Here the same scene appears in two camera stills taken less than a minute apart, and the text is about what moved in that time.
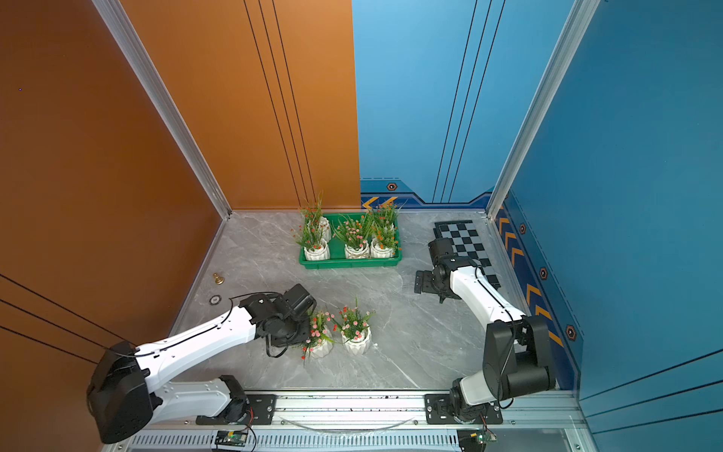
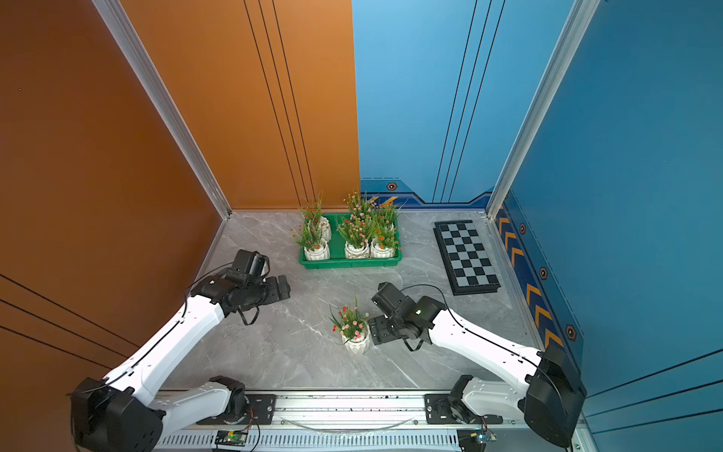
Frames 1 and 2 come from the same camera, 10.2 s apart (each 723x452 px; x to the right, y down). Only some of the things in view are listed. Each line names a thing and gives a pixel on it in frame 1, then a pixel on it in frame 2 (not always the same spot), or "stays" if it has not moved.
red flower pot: [313, 213] stays
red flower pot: [309, 235] stays
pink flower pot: [355, 234] stays
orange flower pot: [384, 217] stays
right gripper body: [429, 282] → [385, 329]
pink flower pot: [355, 330] stays
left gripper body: [297, 330] → [267, 292]
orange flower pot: [384, 245] stays
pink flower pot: [319, 344] → [361, 211]
